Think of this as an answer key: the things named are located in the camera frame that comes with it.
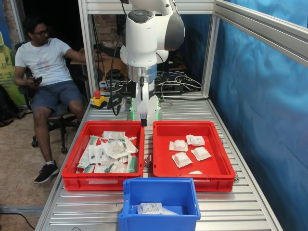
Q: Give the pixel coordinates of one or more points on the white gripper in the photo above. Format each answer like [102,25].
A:
[140,103]

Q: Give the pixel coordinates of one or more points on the red crate with white label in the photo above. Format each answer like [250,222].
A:
[72,178]

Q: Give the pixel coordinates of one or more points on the red plastic crate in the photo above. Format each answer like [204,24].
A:
[163,168]

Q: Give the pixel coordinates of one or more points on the wooden desk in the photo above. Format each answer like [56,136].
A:
[106,63]

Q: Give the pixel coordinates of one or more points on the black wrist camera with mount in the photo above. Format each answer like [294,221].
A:
[127,89]

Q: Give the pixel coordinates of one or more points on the yellow emergency stop button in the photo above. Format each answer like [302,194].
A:
[98,102]

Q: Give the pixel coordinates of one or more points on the green syringe packet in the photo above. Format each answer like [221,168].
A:
[132,164]
[93,140]

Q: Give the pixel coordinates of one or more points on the black smartphone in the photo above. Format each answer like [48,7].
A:
[38,80]

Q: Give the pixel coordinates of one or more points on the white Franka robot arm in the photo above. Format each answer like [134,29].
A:
[142,43]

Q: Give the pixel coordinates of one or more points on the clear blister bandage packet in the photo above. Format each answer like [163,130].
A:
[201,153]
[195,172]
[179,145]
[169,212]
[182,160]

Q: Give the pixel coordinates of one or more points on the black backpack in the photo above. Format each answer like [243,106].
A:
[6,108]

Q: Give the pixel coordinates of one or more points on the aluminium profile frame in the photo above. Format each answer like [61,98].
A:
[85,36]

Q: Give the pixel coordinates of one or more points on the blue plastic bin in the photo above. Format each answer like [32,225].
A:
[156,223]

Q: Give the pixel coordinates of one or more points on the black office chair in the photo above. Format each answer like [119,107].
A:
[60,120]

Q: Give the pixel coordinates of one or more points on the green printed banner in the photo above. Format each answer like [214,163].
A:
[7,72]

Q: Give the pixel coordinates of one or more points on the green striped flat packet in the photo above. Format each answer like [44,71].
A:
[84,163]

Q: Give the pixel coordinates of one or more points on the printed white bandage packet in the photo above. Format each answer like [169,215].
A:
[149,208]
[195,140]

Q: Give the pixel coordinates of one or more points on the metal corner bracket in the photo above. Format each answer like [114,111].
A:
[148,163]

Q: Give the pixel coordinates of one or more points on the man in white t-shirt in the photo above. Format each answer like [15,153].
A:
[41,60]

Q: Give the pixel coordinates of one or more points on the flat printed paper packet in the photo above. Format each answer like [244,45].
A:
[113,134]

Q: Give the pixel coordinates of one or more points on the white needle packet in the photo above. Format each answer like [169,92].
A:
[96,154]

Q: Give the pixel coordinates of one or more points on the blue fabric backdrop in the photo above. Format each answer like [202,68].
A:
[264,120]

